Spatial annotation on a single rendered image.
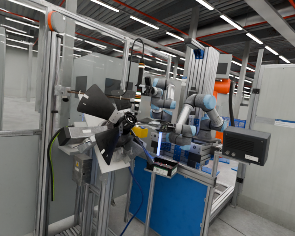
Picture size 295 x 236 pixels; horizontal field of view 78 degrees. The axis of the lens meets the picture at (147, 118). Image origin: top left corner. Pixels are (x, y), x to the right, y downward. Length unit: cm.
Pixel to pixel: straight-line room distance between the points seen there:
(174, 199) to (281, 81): 195
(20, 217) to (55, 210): 30
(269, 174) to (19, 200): 276
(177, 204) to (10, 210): 140
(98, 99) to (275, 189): 243
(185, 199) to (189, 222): 18
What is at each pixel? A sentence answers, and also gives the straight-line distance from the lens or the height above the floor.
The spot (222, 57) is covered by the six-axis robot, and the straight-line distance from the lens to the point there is 541.
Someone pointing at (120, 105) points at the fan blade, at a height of 130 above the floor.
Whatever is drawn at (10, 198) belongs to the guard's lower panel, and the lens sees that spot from 198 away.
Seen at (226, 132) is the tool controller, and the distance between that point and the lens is 135.
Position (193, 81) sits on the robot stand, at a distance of 224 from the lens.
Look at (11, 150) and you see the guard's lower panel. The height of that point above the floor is 84.
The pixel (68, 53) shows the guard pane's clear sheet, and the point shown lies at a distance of 190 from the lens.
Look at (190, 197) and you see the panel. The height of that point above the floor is 62.
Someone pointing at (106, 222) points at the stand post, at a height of 35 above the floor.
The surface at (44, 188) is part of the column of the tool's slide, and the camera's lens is 185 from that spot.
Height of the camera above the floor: 138
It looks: 6 degrees down
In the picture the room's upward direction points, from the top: 7 degrees clockwise
